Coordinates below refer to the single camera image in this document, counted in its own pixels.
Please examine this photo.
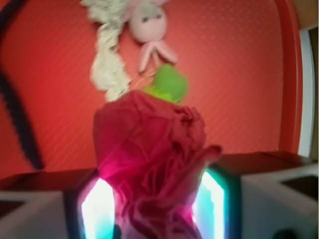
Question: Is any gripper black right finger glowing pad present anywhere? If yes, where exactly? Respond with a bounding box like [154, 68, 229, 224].
[193, 151, 319, 239]

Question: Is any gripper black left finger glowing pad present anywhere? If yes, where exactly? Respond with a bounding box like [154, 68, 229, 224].
[0, 169, 116, 239]

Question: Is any red paper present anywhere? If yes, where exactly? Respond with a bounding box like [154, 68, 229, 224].
[93, 91, 222, 239]

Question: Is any crumpled white paper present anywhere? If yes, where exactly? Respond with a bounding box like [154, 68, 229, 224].
[80, 0, 131, 102]

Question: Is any red plastic tray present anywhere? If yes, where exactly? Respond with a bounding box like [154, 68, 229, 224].
[0, 0, 302, 171]

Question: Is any green plush toy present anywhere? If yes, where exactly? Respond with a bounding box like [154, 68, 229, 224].
[143, 64, 188, 104]

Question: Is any pink plush bunny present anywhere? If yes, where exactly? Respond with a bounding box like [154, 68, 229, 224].
[123, 0, 178, 73]

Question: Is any dark purple twisted rope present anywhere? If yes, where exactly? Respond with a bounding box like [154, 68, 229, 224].
[0, 0, 44, 170]

